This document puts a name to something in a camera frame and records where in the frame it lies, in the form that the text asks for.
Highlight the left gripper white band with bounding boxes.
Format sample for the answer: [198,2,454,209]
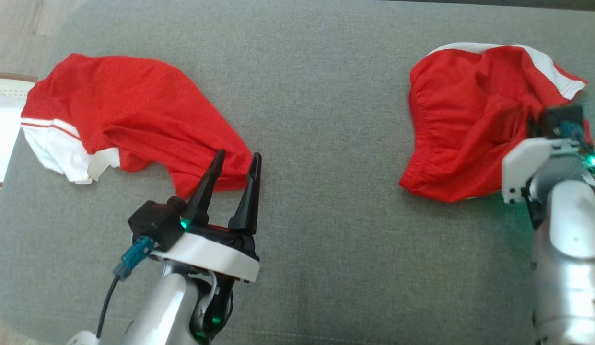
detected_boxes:
[152,149,263,283]

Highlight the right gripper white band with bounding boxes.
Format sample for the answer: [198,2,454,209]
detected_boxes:
[501,137,582,204]

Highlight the grey fabric sofa seat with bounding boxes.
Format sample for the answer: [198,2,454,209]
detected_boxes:
[0,0,595,345]

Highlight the white basket brown rim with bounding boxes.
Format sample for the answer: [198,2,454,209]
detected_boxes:
[0,72,39,190]

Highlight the right black cable teal connector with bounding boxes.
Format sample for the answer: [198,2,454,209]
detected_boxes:
[559,121,594,155]

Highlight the black cable teal connector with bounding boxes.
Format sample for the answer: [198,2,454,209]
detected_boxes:
[96,236,156,339]
[559,121,594,155]

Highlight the left black cable teal connector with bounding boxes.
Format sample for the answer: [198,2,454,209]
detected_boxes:
[96,236,156,339]

